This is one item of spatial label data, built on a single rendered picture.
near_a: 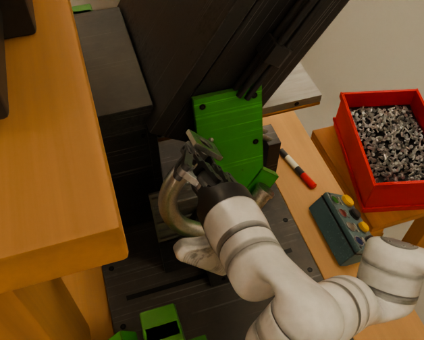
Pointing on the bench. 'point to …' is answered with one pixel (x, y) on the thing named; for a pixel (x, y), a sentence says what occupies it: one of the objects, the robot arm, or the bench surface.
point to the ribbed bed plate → (188, 206)
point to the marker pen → (298, 168)
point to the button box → (339, 229)
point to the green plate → (232, 130)
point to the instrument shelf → (48, 164)
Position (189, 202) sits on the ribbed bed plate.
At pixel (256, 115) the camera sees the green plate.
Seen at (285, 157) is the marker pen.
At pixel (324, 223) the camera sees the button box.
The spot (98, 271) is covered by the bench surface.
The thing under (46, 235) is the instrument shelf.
